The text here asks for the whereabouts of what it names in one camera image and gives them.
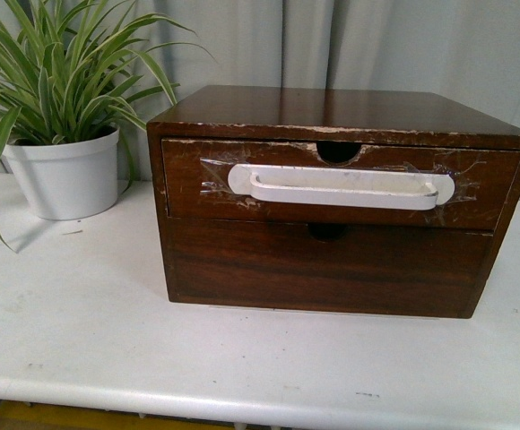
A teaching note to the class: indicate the brown wooden drawer cabinet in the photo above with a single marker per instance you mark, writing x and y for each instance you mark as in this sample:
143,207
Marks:
340,122

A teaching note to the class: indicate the white plant pot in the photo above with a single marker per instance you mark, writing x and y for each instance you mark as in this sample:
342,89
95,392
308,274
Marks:
67,181

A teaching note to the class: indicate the green spider plant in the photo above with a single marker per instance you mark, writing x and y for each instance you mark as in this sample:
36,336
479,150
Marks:
70,73

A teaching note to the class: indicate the white drawer handle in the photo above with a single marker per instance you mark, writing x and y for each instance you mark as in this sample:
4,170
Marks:
342,187

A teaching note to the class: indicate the wooden drawer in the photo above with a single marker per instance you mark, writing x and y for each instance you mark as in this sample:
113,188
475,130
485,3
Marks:
368,269
196,179

